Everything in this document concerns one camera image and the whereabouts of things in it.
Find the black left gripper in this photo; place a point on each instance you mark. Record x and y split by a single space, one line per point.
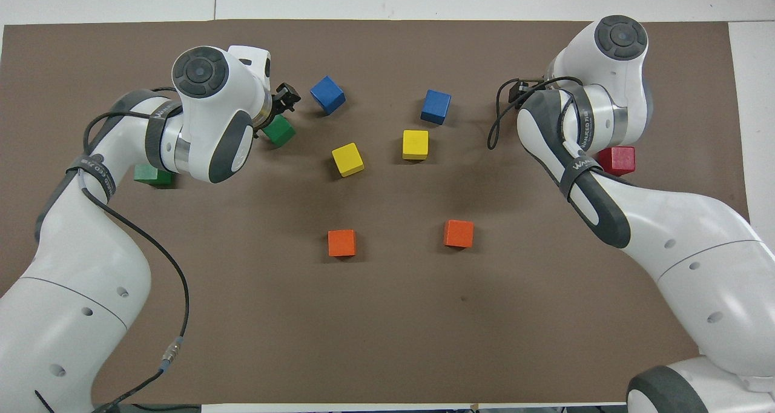
275 111

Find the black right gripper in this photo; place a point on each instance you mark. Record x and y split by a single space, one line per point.
530 89

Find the green wooden cube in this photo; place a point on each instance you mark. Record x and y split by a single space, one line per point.
151 175
281 132

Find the red wooden cube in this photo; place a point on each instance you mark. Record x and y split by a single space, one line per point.
620 160

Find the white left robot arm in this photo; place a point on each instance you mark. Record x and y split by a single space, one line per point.
206 116

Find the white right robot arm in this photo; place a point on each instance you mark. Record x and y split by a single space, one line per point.
605 98

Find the blue wooden cube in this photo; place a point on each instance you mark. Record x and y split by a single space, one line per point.
327 94
436 106

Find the yellow wooden cube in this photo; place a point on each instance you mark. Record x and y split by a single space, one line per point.
415 143
347 158

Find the orange wooden cube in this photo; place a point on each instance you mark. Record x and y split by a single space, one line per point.
458 232
342 242

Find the brown table mat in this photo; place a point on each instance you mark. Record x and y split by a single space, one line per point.
387 328

